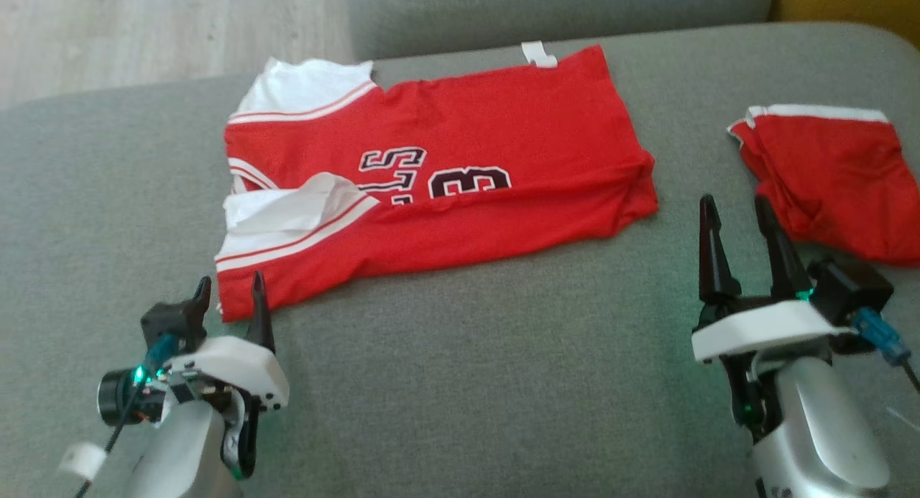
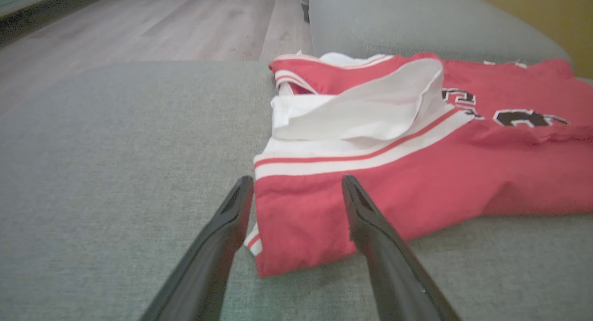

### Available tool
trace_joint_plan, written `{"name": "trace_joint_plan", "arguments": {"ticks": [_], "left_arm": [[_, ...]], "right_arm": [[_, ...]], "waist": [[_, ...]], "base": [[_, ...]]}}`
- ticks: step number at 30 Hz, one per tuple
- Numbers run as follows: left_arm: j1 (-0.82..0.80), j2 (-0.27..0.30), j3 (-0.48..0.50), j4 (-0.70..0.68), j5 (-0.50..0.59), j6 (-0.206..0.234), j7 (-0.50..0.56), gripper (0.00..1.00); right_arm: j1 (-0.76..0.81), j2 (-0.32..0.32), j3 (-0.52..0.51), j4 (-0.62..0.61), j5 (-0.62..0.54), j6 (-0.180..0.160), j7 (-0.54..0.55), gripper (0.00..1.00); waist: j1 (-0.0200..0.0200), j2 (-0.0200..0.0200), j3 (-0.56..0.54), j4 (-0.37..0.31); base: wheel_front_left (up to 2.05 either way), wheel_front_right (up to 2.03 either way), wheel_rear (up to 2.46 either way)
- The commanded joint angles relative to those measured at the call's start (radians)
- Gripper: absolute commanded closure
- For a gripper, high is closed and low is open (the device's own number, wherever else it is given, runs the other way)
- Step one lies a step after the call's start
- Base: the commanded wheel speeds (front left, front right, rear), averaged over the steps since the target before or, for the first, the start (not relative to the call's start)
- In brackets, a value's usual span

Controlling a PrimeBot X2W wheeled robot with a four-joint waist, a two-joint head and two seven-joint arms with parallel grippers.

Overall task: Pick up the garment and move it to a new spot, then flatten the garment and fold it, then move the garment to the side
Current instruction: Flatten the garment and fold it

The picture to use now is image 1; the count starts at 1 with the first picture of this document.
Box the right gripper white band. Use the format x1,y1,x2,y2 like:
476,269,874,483
691,193,857,443

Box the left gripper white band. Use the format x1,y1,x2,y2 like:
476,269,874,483
160,270,290,480

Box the red shorts with white stripe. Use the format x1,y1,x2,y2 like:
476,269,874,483
727,104,920,268

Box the red basketball jersey with number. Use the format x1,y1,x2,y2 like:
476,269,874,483
214,42,660,323

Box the yellow cushion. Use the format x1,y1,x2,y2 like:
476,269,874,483
772,0,920,50

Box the grey sofa back cushion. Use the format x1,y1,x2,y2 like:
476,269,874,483
348,0,776,61

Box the left black cable blue plug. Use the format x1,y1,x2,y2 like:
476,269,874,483
74,331,179,498

